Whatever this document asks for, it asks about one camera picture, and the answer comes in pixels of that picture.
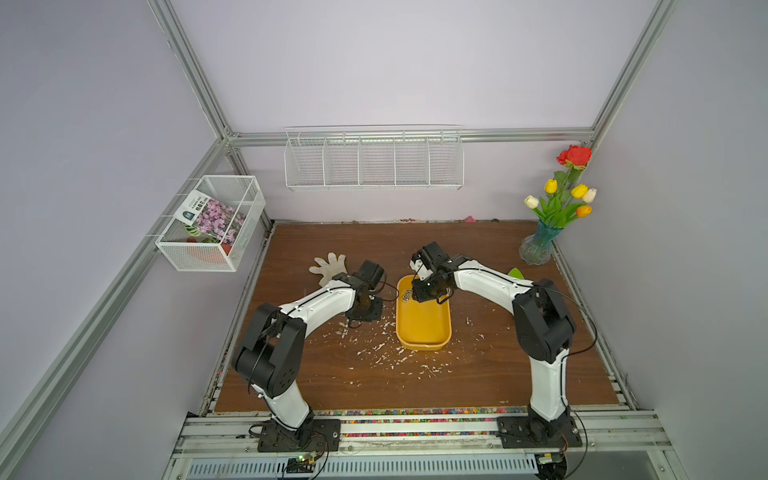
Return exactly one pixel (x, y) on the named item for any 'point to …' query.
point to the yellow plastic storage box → (425, 325)
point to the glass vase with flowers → (564, 201)
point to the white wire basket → (190, 249)
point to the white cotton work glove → (329, 269)
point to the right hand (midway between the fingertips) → (415, 292)
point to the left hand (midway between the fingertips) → (372, 316)
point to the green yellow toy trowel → (516, 273)
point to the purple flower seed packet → (216, 219)
